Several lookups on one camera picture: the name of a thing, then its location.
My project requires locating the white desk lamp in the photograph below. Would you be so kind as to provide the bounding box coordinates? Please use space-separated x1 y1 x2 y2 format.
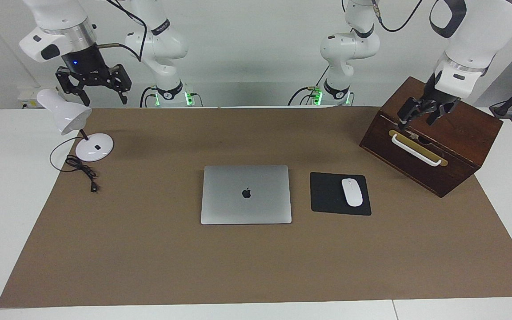
36 88 115 163

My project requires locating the white box handle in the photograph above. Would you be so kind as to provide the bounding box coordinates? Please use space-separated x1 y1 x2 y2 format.
392 133 442 168

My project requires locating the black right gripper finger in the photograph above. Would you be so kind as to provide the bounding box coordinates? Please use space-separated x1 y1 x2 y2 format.
107 64 132 105
56 66 92 107

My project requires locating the black arm gripper cable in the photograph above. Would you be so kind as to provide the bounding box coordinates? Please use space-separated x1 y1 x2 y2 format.
371 0 424 33
95 0 148 61

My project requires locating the black right arm base cable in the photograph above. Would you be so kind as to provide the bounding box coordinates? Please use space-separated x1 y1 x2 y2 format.
139 86 157 108

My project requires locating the black left arm gripper cable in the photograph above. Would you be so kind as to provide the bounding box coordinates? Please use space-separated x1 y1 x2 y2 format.
371 0 424 33

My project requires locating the white wall power socket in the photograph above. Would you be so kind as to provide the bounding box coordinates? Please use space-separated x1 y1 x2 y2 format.
17 87 68 110

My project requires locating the black mouse pad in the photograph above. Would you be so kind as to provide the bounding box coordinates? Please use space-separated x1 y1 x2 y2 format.
310 172 372 216

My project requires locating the black arm base cable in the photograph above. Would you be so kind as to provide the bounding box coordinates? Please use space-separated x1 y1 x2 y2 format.
288 66 330 106
139 86 157 108

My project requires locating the black right arm gripper cable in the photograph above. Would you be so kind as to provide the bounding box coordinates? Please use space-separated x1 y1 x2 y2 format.
95 0 148 61

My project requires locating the black lamp power cable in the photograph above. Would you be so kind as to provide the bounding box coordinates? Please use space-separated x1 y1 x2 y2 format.
50 136 100 193

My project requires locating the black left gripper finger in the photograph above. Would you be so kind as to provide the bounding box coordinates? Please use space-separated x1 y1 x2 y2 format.
425 103 459 126
397 97 424 131

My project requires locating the white computer mouse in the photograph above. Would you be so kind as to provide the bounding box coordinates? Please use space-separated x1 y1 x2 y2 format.
341 178 364 208

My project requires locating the silver grey laptop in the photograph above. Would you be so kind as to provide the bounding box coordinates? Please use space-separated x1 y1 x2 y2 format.
200 165 292 225

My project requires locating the dark brown wooden box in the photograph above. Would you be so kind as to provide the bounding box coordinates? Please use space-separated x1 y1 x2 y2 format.
359 76 504 198

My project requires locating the brown table mat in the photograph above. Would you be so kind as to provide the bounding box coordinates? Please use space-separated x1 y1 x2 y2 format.
0 107 512 308

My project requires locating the black left arm base cable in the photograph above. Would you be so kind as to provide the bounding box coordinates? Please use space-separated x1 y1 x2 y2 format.
288 66 330 106

